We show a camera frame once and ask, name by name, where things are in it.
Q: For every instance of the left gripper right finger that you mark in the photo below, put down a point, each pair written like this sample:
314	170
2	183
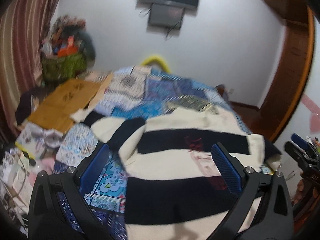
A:
263	208

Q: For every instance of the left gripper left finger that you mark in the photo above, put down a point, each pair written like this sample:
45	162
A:
46	217

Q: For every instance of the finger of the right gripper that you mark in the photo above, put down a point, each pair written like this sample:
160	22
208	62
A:
299	141
294	152

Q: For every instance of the black and white striped sweater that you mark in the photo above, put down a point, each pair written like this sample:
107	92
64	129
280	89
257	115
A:
174	189

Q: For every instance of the white patterned storage box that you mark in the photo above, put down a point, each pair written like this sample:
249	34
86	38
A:
35	140

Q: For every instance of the wooden lap desk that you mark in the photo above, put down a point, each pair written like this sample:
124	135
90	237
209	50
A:
73	95

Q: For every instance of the blue patchwork bed quilt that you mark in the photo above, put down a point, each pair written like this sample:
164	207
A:
146	92

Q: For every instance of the green basket of clutter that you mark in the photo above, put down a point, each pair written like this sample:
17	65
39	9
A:
67	50

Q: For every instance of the yellow curved headboard tube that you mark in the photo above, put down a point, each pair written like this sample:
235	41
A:
157	59

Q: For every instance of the striped maroon curtain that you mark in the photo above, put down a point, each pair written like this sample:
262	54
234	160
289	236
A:
24	24

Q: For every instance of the small monitor under television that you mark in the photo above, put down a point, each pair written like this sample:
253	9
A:
166	16

